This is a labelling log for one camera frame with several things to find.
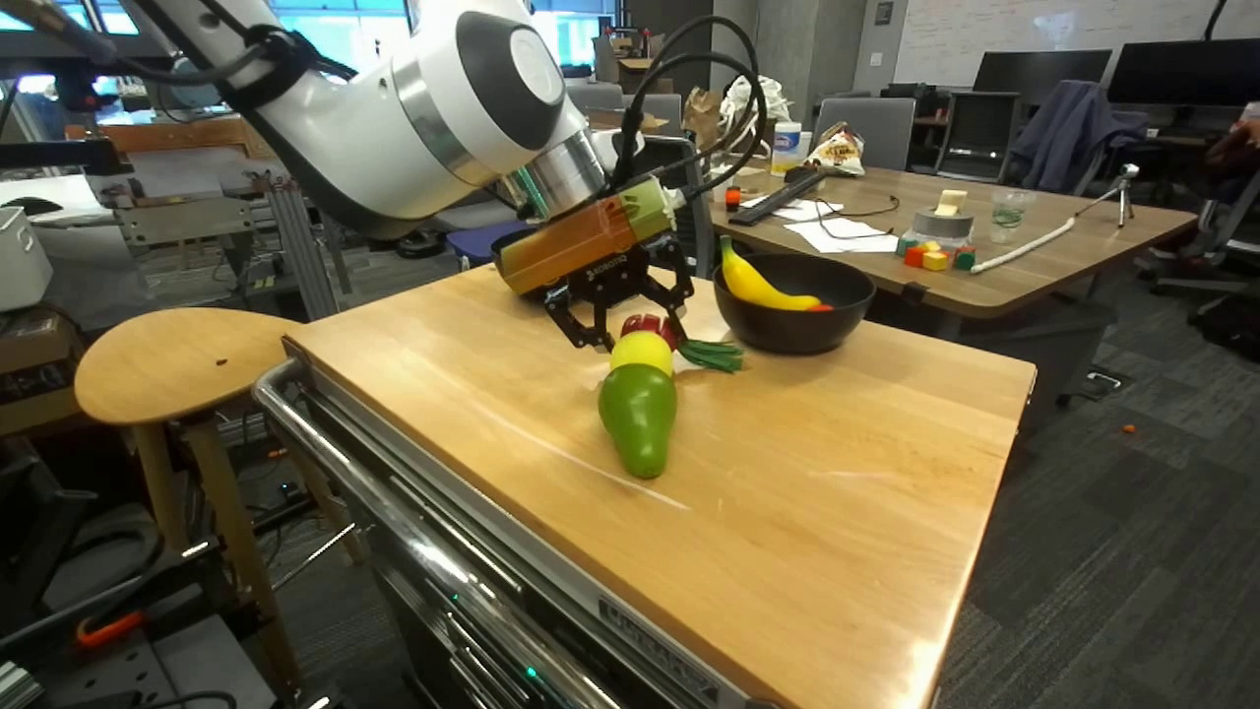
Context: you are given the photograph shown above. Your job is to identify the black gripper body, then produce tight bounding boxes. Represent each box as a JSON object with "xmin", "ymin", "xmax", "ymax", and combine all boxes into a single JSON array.
[{"xmin": 540, "ymin": 245, "xmax": 694, "ymax": 316}]

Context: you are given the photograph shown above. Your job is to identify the yellow toy lemon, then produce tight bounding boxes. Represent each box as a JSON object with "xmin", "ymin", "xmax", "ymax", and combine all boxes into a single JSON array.
[{"xmin": 607, "ymin": 328, "xmax": 677, "ymax": 379}]

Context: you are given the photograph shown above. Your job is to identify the red toy radish green leaves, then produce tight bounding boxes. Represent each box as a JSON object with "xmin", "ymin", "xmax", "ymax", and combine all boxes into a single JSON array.
[{"xmin": 619, "ymin": 310, "xmax": 750, "ymax": 379}]

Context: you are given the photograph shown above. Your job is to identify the yellow toy banana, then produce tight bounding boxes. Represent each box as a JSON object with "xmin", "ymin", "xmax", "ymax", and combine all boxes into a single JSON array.
[{"xmin": 716, "ymin": 240, "xmax": 841, "ymax": 319}]

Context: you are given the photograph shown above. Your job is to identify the green toy pear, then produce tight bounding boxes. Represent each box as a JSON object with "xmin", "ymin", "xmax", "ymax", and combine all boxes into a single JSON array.
[{"xmin": 594, "ymin": 360, "xmax": 680, "ymax": 479}]

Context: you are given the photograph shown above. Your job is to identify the black bowl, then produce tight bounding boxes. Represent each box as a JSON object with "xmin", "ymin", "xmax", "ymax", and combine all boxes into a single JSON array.
[{"xmin": 709, "ymin": 245, "xmax": 883, "ymax": 360}]

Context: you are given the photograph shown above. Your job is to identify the black flat bar device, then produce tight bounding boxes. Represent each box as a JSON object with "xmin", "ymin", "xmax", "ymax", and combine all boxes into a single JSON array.
[{"xmin": 730, "ymin": 157, "xmax": 835, "ymax": 228}]

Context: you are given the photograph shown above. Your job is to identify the white paper sheets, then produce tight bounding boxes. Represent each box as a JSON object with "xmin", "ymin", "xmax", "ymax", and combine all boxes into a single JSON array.
[{"xmin": 784, "ymin": 193, "xmax": 901, "ymax": 256}]

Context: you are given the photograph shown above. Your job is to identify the white plastic bottle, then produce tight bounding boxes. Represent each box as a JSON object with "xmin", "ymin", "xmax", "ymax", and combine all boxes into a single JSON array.
[{"xmin": 768, "ymin": 114, "xmax": 809, "ymax": 172}]

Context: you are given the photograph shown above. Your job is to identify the beige cloth bag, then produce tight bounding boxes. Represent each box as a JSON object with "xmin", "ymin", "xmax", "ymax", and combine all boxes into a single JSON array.
[{"xmin": 809, "ymin": 122, "xmax": 875, "ymax": 176}]

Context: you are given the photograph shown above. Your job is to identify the grey fabric office chair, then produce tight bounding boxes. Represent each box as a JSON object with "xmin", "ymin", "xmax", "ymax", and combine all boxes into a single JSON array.
[{"xmin": 812, "ymin": 92, "xmax": 922, "ymax": 172}]

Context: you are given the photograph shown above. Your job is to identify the clear plastic container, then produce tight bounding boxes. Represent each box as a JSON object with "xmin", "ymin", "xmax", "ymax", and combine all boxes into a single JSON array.
[{"xmin": 913, "ymin": 186, "xmax": 982, "ymax": 245}]

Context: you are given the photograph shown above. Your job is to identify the white cart wooden top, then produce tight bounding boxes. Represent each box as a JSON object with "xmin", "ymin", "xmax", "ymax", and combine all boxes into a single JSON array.
[{"xmin": 251, "ymin": 253, "xmax": 1043, "ymax": 709}]

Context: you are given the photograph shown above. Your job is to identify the thin white rod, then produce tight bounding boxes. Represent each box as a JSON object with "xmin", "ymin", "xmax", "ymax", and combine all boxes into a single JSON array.
[{"xmin": 968, "ymin": 211, "xmax": 1083, "ymax": 276}]

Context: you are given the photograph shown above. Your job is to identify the round wooden stool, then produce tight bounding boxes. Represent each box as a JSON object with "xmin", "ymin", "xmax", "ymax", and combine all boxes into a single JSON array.
[{"xmin": 73, "ymin": 302, "xmax": 321, "ymax": 692}]

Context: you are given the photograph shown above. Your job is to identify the chair with blue jacket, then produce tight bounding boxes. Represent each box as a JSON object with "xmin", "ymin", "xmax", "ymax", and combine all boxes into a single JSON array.
[{"xmin": 1010, "ymin": 73, "xmax": 1146, "ymax": 193}]

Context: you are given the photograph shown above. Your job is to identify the black computer monitor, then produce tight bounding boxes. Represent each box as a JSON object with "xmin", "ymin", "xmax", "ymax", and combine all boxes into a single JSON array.
[
  {"xmin": 973, "ymin": 43, "xmax": 1120, "ymax": 111},
  {"xmin": 1110, "ymin": 37, "xmax": 1260, "ymax": 111}
]

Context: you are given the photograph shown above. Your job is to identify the wooden office desk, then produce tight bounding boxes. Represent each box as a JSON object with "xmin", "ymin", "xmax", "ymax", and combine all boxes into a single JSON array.
[{"xmin": 694, "ymin": 142, "xmax": 1200, "ymax": 396}]

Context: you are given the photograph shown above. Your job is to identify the small silver tripod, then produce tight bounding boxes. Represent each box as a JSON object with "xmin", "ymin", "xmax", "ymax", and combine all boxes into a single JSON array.
[{"xmin": 1097, "ymin": 157, "xmax": 1146, "ymax": 228}]

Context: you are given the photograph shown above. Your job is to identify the white plastic bin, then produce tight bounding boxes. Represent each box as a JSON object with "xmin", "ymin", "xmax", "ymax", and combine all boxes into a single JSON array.
[{"xmin": 0, "ymin": 201, "xmax": 56, "ymax": 316}]

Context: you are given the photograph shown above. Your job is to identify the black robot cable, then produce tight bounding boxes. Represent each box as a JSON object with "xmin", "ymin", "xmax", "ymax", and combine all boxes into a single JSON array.
[{"xmin": 610, "ymin": 13, "xmax": 772, "ymax": 201}]

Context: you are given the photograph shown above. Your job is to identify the white wire frame object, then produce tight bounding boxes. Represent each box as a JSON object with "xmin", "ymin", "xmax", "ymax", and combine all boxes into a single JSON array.
[{"xmin": 716, "ymin": 71, "xmax": 799, "ymax": 155}]

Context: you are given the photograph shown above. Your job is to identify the metal cart handle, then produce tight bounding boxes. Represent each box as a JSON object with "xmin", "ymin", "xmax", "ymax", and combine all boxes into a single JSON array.
[{"xmin": 251, "ymin": 360, "xmax": 624, "ymax": 709}]

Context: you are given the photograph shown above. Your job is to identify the grey metal frame workbench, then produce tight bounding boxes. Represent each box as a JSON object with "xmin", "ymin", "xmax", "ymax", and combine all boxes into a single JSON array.
[{"xmin": 0, "ymin": 122, "xmax": 351, "ymax": 328}]

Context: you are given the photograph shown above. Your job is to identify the orange handled clamp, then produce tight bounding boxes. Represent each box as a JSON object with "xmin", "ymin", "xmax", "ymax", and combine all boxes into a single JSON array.
[{"xmin": 73, "ymin": 601, "xmax": 152, "ymax": 652}]

